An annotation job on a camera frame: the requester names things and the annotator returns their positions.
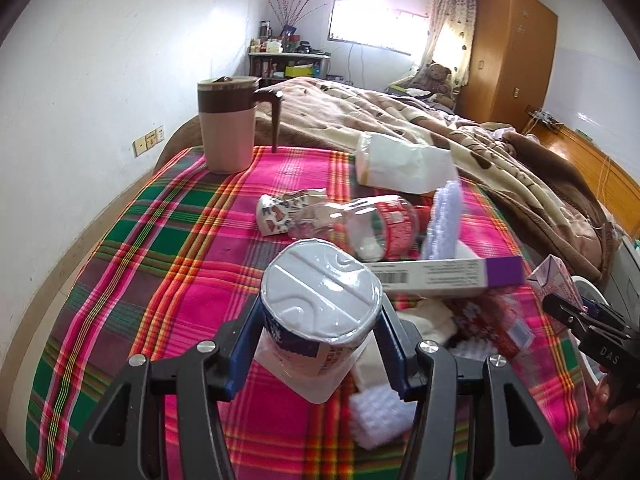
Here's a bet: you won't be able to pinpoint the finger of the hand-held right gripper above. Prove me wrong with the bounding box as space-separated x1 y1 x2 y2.
542 294 590 333

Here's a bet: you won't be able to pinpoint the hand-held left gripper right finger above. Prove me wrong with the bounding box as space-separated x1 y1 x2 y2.
372 297 576 480

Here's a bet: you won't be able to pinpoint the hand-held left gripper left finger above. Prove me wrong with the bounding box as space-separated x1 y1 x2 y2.
60 295 266 480

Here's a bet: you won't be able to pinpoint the white trash bin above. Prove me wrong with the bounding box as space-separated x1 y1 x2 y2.
570 275 610 311

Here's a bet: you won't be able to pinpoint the yogurt cup with foil lid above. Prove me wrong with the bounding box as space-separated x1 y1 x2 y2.
254 238 385 405

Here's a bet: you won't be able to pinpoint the clear plastic bottle red label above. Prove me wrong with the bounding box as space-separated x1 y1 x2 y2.
290 195 421 262

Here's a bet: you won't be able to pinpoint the white foam fruit net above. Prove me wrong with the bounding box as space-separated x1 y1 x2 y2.
419 180 463 261
348 382 418 450

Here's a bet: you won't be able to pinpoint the person's right hand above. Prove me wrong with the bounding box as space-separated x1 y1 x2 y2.
587 374 640 432

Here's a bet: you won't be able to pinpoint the pink drink carton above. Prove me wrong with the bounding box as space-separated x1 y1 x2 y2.
526 254 583 311

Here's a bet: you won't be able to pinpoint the crumpled white tissue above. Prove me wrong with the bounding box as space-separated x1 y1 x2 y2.
399 300 458 347

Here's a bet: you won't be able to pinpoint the red snowflake wrapper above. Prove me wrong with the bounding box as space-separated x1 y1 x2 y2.
445 292 533 358

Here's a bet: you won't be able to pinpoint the white nightstand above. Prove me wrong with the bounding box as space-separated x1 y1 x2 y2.
607 235 640 311

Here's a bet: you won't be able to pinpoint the white and purple box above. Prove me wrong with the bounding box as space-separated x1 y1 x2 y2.
362 255 526 301

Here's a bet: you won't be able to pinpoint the pink green plaid cloth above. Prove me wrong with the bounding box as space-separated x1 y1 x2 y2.
25 146 593 480

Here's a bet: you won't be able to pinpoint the crumpled patterned paper cup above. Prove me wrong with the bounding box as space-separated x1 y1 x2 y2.
256 189 328 237

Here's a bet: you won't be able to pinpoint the wooden headboard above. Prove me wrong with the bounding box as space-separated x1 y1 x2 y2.
522 122 640 241

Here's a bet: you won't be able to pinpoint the brown patterned blanket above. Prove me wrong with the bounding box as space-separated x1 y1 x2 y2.
155 76 626 283

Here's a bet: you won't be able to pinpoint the white tissue pack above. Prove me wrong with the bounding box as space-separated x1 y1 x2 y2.
355 131 460 196

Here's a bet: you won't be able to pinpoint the pink and brown lidded mug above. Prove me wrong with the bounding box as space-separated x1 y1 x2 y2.
196 75 284 175

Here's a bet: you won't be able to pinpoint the wooden wardrobe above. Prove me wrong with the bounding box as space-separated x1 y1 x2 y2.
457 0 558 133

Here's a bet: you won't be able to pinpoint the brown teddy bear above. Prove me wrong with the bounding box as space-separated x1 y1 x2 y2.
417 62 457 108

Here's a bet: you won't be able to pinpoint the white cluttered shelf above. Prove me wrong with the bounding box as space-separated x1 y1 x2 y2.
248 51 332 81

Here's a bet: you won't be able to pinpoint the patterned curtain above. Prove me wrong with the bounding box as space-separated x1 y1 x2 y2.
417 0 480 91

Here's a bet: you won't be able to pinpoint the window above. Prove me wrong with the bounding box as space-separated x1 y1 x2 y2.
327 0 431 56

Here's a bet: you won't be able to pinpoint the dried branches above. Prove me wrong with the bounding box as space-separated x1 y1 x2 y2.
265 0 326 28

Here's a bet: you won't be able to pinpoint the wall socket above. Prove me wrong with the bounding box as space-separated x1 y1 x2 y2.
132 126 166 157

